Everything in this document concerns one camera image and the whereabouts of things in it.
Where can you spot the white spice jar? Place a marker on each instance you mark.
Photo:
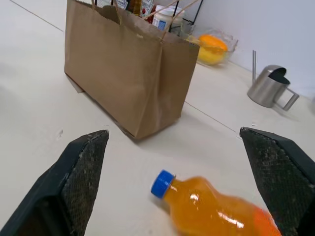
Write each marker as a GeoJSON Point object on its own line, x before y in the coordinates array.
{"type": "Point", "coordinates": [168, 16]}

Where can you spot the brown paper bag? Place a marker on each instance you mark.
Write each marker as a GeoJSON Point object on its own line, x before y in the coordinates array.
{"type": "Point", "coordinates": [118, 73]}

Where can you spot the yellow lemon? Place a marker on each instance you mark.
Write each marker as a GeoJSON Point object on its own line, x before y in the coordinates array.
{"type": "Point", "coordinates": [209, 57]}

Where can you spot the glass fruit bowl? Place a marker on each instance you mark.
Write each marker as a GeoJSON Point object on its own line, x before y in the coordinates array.
{"type": "Point", "coordinates": [231, 40]}

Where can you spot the red squeeze ketchup bottle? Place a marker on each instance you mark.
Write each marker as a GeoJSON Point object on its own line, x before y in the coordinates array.
{"type": "Point", "coordinates": [147, 7]}

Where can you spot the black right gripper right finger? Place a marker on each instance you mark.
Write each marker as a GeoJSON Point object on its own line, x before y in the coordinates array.
{"type": "Point", "coordinates": [283, 177]}

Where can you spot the orange fruit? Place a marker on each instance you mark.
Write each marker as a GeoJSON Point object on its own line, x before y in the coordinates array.
{"type": "Point", "coordinates": [212, 41]}

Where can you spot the orange drink bottle blue cap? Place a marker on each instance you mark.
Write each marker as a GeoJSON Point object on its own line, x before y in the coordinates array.
{"type": "Point", "coordinates": [201, 204]}

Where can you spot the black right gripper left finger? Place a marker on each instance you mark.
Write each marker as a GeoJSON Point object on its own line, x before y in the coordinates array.
{"type": "Point", "coordinates": [49, 186]}

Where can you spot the steel watering can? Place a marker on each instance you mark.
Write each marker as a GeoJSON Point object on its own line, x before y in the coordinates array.
{"type": "Point", "coordinates": [263, 88]}

